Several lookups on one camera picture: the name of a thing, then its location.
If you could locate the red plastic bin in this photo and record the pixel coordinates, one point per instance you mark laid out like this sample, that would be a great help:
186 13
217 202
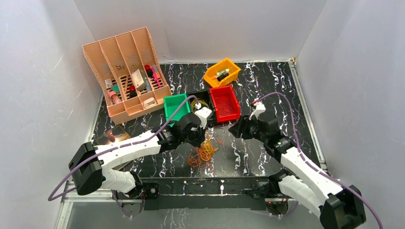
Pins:
226 104

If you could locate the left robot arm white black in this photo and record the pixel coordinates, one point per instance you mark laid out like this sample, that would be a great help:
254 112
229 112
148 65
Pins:
93 167

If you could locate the yellow plastic bin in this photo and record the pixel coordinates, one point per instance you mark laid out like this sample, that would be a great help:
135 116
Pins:
210 75

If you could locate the black plastic bin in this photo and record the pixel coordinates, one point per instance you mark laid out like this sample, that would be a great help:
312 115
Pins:
205 96

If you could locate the red capped dark bottle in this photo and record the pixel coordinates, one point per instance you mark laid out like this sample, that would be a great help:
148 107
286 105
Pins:
132 91

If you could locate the dark book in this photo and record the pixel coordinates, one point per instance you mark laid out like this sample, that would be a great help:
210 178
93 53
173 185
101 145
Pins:
114 135

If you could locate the pink bottle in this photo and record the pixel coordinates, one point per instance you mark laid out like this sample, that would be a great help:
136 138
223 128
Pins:
115 99

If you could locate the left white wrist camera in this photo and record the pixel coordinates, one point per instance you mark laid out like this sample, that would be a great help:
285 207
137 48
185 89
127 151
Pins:
204 113

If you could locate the pink pen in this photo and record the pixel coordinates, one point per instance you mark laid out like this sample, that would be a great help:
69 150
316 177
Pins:
155 75

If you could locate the green plastic bin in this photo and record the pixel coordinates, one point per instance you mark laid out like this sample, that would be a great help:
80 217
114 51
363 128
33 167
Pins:
171 103

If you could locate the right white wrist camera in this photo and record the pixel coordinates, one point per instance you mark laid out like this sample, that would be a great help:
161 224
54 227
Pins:
258 109

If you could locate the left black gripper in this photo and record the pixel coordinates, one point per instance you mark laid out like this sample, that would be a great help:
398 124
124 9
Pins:
196 139

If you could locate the glue stick in yellow bin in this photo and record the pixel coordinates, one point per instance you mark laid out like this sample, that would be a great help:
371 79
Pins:
222 72

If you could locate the white stapler in organizer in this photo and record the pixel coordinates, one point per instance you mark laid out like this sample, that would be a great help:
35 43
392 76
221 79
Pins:
149 102

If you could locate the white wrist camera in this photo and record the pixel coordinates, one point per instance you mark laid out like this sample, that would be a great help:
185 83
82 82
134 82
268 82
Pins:
204 113
258 109

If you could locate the white box in organizer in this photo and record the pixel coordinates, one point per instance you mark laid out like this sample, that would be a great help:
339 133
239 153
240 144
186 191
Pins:
140 81

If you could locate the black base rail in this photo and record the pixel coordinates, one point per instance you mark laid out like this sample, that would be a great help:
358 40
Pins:
254 193

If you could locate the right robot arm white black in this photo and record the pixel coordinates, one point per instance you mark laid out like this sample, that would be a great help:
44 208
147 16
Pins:
336 207

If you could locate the pink plastic file organizer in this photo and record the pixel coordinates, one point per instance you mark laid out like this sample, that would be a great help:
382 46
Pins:
113 59

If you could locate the black marker in yellow bin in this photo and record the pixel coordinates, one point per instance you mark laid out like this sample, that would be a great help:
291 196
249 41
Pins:
222 77

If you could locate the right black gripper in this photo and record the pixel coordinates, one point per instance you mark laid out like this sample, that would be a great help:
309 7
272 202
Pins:
242 127

